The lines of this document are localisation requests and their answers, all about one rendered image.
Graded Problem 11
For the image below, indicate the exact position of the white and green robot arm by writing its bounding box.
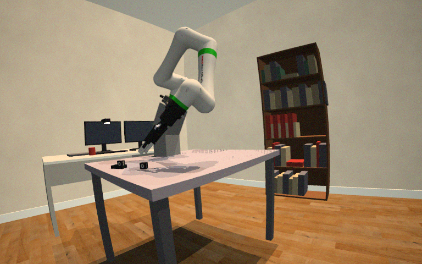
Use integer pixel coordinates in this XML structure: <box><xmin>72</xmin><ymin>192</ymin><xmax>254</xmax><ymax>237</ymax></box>
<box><xmin>153</xmin><ymin>27</ymin><xmax>218</xmax><ymax>119</ymax></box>

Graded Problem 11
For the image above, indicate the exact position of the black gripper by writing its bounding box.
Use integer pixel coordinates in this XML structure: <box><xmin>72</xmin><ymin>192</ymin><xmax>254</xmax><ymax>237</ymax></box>
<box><xmin>138</xmin><ymin>109</ymin><xmax>177</xmax><ymax>155</ymax></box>

